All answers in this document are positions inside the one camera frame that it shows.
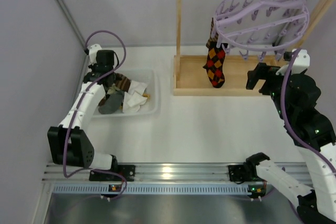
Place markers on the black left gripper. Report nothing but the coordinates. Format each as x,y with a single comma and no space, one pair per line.
105,83

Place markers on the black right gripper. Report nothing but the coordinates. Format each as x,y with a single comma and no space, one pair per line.
261,78

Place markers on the brown striped sock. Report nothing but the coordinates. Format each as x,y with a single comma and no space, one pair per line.
122,82

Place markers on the argyle sock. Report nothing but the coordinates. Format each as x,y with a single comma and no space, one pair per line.
213,36
214,65

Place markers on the white sock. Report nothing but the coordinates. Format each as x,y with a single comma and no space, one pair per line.
137,87
133,102

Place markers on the purple round clip hanger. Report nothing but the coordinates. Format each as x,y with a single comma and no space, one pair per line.
262,26

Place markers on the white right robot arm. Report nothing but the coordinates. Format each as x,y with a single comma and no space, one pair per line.
295,96

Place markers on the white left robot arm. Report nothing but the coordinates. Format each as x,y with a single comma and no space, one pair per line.
68,142

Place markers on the pale yellow sock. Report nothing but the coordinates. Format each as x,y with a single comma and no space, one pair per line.
112,90

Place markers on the grey sock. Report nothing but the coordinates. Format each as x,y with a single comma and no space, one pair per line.
111,104

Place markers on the white plastic basket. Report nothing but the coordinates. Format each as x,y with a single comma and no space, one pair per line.
147,76

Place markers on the mustard yellow sock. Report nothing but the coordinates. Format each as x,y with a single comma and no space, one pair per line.
146,95

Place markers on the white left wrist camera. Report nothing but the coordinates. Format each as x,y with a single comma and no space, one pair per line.
92,51

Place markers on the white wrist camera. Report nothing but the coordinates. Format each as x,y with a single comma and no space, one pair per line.
92,51
301,63

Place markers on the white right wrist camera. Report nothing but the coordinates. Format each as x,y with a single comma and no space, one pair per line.
301,63

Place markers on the aluminium mounting rail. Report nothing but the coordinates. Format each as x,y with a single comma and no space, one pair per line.
156,179

